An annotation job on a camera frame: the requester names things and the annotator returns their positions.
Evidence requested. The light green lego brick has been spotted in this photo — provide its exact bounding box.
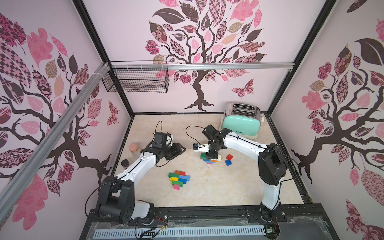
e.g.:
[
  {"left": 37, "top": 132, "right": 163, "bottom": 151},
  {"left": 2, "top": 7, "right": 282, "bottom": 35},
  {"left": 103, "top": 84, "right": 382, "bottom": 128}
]
[{"left": 171, "top": 181, "right": 184, "bottom": 187}]

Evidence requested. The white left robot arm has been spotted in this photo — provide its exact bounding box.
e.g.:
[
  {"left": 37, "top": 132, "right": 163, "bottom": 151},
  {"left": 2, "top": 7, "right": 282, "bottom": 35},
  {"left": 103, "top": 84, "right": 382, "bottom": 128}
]
[{"left": 89, "top": 143, "right": 186, "bottom": 225}]

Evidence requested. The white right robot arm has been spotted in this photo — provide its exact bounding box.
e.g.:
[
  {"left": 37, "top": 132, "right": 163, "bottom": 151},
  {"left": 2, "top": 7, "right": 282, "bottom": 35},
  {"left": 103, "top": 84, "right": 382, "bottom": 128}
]
[{"left": 193, "top": 125, "right": 289, "bottom": 215}]

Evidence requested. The mint green toaster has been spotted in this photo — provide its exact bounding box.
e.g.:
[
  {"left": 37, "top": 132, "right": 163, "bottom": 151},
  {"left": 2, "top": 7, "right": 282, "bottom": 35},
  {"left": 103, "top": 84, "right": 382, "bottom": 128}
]
[{"left": 221, "top": 102, "right": 262, "bottom": 140}]

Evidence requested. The cork stoppered glass bottle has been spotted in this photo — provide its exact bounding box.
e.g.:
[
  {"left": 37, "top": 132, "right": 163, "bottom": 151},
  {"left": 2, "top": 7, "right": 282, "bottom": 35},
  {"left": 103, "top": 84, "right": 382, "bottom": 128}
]
[{"left": 129, "top": 144, "right": 141, "bottom": 160}]

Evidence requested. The small dark labelled bottle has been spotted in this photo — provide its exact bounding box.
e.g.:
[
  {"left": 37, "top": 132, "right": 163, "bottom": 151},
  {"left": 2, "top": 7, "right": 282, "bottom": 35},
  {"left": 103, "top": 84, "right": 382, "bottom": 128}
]
[{"left": 121, "top": 159, "right": 131, "bottom": 169}]

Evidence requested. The white vented base strip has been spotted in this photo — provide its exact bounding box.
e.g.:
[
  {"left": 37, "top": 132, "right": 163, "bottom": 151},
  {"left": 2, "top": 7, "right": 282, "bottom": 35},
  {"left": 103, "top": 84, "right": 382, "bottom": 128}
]
[{"left": 91, "top": 226, "right": 266, "bottom": 240}]

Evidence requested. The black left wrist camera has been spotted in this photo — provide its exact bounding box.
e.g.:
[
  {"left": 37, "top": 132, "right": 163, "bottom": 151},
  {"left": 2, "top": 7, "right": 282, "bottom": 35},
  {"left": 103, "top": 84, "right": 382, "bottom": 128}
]
[{"left": 151, "top": 132, "right": 173, "bottom": 149}]

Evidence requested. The black wire basket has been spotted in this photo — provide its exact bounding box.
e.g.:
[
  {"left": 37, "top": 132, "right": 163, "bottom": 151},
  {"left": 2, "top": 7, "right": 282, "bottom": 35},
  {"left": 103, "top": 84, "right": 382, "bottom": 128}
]
[{"left": 102, "top": 60, "right": 170, "bottom": 93}]

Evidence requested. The aluminium rail back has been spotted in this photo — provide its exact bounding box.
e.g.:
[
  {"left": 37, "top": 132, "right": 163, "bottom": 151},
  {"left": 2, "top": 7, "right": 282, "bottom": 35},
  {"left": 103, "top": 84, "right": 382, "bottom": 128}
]
[{"left": 112, "top": 62, "right": 295, "bottom": 71}]

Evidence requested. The aluminium rail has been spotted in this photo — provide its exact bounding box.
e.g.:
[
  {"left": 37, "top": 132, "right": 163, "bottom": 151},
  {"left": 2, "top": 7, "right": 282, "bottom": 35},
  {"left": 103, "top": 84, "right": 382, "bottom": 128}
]
[
  {"left": 112, "top": 62, "right": 295, "bottom": 71},
  {"left": 1, "top": 63, "right": 110, "bottom": 223}
]

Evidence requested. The black enclosure frame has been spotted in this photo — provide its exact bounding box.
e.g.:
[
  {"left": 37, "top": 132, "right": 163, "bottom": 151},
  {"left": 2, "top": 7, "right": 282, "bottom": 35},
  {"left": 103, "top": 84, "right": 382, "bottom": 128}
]
[{"left": 71, "top": 0, "right": 340, "bottom": 240}]

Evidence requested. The aluminium rail left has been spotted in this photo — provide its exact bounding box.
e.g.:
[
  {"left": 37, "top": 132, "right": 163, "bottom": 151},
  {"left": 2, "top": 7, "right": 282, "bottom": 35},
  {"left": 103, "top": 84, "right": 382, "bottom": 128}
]
[{"left": 1, "top": 63, "right": 110, "bottom": 223}]

